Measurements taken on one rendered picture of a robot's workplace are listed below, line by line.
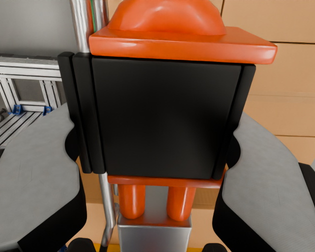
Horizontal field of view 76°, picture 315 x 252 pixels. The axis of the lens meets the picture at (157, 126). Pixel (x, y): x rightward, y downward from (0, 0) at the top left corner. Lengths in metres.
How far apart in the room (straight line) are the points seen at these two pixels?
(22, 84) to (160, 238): 1.31
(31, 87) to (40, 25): 0.37
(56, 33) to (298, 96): 1.32
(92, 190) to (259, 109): 0.75
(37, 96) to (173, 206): 1.30
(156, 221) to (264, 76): 0.79
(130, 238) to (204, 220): 0.27
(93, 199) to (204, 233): 0.24
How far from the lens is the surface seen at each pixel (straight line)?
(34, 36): 1.53
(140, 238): 0.20
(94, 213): 0.45
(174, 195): 0.16
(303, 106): 1.05
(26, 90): 1.44
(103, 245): 0.24
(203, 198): 0.44
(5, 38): 1.63
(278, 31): 0.87
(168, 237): 0.20
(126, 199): 0.16
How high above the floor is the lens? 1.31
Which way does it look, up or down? 57 degrees down
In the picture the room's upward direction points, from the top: 178 degrees counter-clockwise
